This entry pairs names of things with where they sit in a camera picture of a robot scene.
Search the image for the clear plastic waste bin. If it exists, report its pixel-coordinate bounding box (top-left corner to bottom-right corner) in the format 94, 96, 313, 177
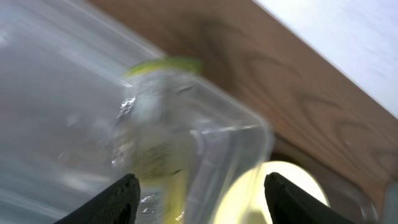
1, 1, 273, 223

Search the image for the silver green snack wrapper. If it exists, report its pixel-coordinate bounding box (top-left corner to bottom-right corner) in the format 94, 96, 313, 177
112, 57, 202, 223

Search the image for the yellow plastic plate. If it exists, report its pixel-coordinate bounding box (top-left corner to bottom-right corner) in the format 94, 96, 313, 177
213, 161, 330, 224

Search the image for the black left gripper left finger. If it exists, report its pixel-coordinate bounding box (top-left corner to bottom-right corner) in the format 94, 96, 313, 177
54, 174, 141, 224

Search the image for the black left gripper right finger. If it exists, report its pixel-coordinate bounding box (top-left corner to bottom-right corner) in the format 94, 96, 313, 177
264, 172, 354, 224

